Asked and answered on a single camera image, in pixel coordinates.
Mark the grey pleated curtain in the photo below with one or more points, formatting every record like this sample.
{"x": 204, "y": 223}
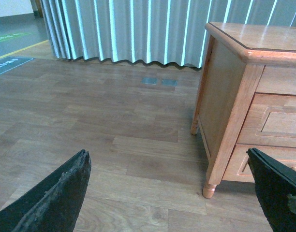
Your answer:
{"x": 151, "y": 30}

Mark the metal floor socket plate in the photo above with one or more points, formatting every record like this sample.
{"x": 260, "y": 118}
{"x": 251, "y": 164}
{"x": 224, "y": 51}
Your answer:
{"x": 169, "y": 82}
{"x": 149, "y": 80}

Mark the right metal floor socket plate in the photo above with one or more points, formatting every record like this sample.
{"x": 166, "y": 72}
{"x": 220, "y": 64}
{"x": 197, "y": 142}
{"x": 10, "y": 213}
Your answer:
{"x": 169, "y": 82}

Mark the blue floor sign sticker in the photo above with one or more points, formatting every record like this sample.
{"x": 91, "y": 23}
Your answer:
{"x": 11, "y": 62}

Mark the left metal floor socket plate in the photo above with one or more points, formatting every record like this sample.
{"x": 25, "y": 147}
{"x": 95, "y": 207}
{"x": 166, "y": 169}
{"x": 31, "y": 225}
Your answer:
{"x": 149, "y": 80}

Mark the wooden nightstand cabinet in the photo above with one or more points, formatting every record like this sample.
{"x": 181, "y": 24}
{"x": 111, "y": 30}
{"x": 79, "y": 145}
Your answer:
{"x": 241, "y": 60}

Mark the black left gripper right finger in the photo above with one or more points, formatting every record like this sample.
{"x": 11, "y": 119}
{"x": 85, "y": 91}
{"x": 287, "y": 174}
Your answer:
{"x": 275, "y": 187}

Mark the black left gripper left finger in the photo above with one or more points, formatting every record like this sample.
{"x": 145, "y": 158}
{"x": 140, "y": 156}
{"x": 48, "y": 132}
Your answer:
{"x": 54, "y": 204}

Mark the wooden drawer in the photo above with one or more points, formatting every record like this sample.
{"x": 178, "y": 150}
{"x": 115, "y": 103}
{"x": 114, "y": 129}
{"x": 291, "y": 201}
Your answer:
{"x": 238, "y": 168}
{"x": 270, "y": 121}

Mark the green floor sticker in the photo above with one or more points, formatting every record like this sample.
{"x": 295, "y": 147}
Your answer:
{"x": 12, "y": 36}

